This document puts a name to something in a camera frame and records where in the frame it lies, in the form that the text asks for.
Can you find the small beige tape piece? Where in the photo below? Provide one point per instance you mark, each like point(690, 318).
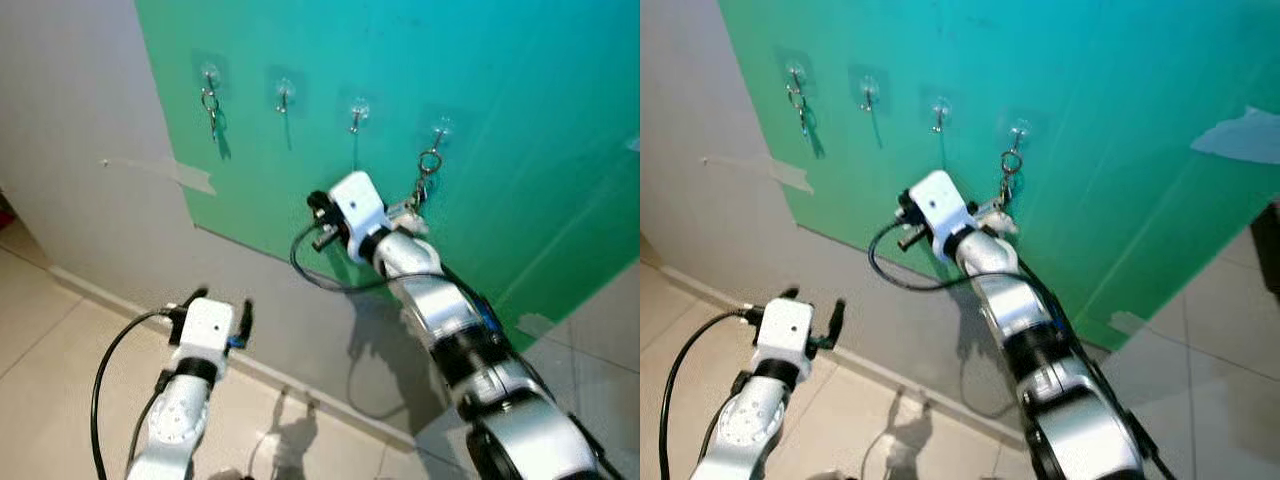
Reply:
point(1128, 322)
point(535, 325)

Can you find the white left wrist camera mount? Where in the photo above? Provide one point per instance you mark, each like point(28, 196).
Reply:
point(785, 330)
point(207, 330)

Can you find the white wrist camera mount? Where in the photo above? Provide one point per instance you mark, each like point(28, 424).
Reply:
point(207, 330)
point(938, 210)
point(785, 330)
point(358, 210)

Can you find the long beige tape strip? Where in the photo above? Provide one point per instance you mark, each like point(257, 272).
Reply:
point(170, 172)
point(770, 170)

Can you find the clear adhesive wall hook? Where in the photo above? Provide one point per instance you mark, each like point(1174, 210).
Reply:
point(940, 108)
point(868, 90)
point(795, 72)
point(358, 108)
point(285, 90)
point(210, 72)
point(1020, 128)
point(440, 128)

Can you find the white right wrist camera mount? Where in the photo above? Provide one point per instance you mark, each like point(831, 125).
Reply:
point(358, 210)
point(938, 210)

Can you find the green wall sheet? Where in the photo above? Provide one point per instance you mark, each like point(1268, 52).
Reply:
point(520, 100)
point(1100, 60)

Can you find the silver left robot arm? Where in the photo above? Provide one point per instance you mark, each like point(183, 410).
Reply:
point(750, 420)
point(178, 420)

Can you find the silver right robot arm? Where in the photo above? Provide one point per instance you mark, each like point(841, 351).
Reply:
point(430, 300)
point(1005, 295)

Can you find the black furniture edge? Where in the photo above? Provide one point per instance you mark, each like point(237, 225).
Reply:
point(1268, 250)

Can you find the white paper patch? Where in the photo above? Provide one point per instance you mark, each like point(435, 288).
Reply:
point(1240, 138)

